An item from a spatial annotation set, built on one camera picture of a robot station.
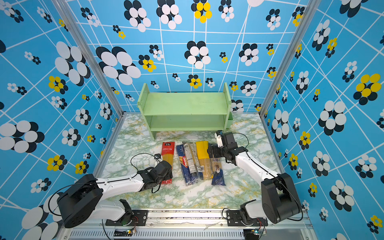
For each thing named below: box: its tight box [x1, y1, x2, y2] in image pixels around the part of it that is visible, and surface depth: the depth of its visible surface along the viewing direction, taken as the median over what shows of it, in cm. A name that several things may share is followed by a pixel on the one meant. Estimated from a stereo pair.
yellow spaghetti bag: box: [196, 141, 213, 180], surface depth 93 cm
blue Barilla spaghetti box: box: [176, 144, 198, 186], surface depth 90 cm
